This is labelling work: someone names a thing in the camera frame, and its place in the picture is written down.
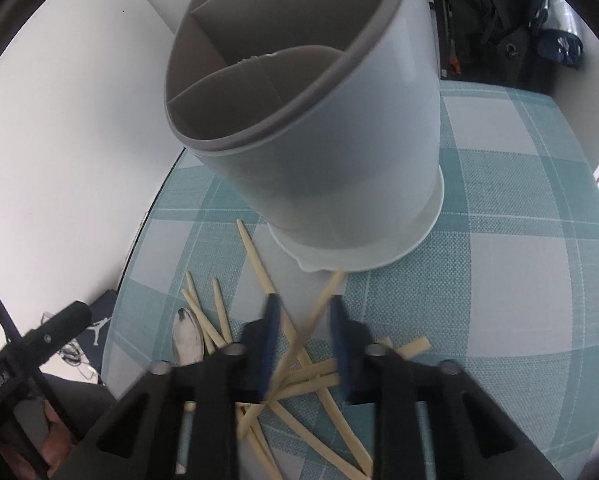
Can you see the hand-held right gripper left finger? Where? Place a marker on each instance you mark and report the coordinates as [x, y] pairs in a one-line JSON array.
[[272, 330]]

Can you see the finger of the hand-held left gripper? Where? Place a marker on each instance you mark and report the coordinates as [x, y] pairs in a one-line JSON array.
[[59, 325]]

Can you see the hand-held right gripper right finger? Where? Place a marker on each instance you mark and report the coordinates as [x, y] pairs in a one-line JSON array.
[[339, 330]]

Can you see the pale bamboo chopstick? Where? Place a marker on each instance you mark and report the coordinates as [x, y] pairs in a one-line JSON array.
[[321, 310]]

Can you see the pile of bamboo chopsticks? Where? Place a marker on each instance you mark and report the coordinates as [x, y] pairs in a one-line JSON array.
[[261, 270]]

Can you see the white grey utensil holder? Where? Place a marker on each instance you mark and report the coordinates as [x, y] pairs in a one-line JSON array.
[[354, 135]]

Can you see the person's left hand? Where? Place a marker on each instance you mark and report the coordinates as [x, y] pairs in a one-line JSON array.
[[56, 447]]

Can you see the dark blue shoe box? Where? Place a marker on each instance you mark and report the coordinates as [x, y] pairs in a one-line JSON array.
[[96, 335]]

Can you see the black backpack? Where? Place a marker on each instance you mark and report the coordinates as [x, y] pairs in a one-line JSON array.
[[484, 20]]

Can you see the silver blue folding umbrella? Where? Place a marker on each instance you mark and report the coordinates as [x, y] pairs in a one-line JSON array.
[[559, 45]]

